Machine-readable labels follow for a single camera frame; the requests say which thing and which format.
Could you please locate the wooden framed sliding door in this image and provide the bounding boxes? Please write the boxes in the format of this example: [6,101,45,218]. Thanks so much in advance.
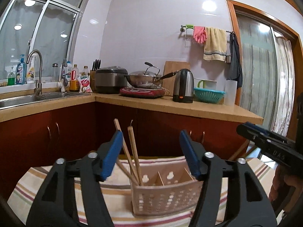
[226,0,303,138]

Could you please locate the red white snack bag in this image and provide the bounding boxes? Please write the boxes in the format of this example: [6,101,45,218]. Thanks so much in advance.
[78,75,93,93]

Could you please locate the green soap bottle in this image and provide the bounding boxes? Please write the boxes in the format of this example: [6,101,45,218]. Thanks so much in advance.
[8,66,16,86]

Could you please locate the red induction cooker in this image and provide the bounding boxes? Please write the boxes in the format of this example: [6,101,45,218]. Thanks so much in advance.
[119,86,166,99]

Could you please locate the yellow towel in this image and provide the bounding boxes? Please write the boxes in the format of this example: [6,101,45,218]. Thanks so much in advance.
[203,27,228,62]

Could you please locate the white mug green handle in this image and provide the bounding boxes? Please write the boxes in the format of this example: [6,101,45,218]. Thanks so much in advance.
[197,78,218,89]

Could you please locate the metal towel rail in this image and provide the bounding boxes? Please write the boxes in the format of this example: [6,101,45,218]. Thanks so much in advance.
[181,25,236,35]

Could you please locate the teal plastic colander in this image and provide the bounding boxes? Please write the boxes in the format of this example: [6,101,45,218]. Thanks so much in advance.
[193,87,226,104]

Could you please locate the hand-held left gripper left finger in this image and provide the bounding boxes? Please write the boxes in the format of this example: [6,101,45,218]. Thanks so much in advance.
[26,130,125,227]

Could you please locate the clear glass jar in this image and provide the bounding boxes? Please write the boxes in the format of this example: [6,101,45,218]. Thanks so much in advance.
[51,63,59,82]

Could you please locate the aluminium sliding window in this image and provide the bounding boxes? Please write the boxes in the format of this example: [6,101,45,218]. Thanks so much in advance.
[0,0,95,81]

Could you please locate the dark grey cloth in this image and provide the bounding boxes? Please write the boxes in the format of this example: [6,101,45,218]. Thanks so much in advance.
[226,32,243,89]

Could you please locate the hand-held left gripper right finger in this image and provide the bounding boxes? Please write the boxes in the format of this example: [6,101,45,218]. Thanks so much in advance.
[179,130,277,227]

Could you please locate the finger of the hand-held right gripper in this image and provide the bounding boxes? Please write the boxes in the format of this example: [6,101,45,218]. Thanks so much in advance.
[236,123,288,147]
[244,121,295,144]

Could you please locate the red kitchen counter cabinets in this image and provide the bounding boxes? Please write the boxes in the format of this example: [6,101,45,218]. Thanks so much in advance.
[0,92,264,194]

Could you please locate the tall steel faucet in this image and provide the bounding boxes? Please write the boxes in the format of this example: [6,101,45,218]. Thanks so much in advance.
[26,49,44,96]

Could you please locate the small white faucet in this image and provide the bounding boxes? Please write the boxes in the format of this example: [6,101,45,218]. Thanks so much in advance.
[59,58,69,93]

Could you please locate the blue detergent bottle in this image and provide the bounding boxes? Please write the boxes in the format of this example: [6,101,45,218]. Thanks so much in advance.
[16,54,27,85]

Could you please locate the steel wok with lid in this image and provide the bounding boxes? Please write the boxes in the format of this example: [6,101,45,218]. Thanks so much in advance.
[125,62,180,88]

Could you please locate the sheer striped curtain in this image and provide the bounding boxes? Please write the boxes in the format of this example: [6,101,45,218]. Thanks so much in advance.
[237,13,296,135]

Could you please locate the wooden knife block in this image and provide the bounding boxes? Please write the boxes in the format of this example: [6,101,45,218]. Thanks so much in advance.
[90,59,102,92]

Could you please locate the wooden cutting board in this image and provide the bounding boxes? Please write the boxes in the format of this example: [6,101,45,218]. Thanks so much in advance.
[162,61,191,96]

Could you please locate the pink rubber gloves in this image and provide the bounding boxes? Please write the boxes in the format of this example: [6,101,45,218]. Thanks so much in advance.
[193,26,207,44]

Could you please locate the beige perforated utensil holder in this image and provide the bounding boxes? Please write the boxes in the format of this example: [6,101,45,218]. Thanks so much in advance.
[130,163,204,218]

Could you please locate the amber oil bottle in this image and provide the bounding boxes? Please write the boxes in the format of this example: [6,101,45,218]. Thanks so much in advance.
[70,64,80,92]

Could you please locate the striped tablecloth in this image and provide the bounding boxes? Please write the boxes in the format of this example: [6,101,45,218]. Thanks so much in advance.
[7,155,280,227]

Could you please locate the white plastic container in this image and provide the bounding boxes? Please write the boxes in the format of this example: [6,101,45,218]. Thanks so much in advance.
[223,79,238,106]

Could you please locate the grey rice cooker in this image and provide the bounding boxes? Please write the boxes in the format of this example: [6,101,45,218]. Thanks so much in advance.
[94,66,128,94]

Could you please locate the steel kitchen sink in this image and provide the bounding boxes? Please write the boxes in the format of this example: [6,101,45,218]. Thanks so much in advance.
[0,91,92,109]

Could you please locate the steel electric kettle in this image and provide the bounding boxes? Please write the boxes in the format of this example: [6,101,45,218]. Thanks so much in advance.
[172,68,195,103]

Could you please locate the white spray bottle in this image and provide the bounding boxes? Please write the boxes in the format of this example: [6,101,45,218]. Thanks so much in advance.
[26,53,38,84]

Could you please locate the person's right hand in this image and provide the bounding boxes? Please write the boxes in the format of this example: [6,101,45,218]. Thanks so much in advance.
[268,165,299,202]

